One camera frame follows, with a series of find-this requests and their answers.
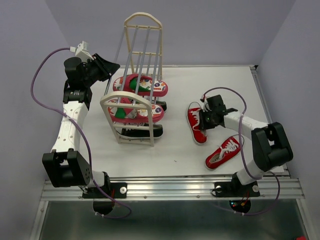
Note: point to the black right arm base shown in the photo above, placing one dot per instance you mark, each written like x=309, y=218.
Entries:
x=240, y=195

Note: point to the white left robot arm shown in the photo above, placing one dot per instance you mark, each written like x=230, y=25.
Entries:
x=64, y=164

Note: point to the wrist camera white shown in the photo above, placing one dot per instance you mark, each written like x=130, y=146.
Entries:
x=206, y=107
x=81, y=51

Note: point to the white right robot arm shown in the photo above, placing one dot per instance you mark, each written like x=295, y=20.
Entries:
x=270, y=145

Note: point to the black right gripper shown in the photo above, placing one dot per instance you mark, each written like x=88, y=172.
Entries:
x=203, y=124

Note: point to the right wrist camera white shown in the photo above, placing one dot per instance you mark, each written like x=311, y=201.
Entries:
x=206, y=107

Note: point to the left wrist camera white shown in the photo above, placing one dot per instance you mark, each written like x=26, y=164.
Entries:
x=81, y=51

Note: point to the cream and chrome shoe shelf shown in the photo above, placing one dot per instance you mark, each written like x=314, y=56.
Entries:
x=131, y=102

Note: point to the aluminium mounting rail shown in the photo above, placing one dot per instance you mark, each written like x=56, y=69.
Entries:
x=177, y=189

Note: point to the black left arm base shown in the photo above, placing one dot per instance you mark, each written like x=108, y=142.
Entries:
x=102, y=205

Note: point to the red sneaker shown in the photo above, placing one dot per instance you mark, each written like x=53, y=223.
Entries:
x=193, y=118
x=226, y=151

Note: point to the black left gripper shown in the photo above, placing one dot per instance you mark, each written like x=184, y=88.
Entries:
x=108, y=68

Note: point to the pink green flip-flop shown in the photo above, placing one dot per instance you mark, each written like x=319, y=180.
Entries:
x=135, y=115
x=160, y=88

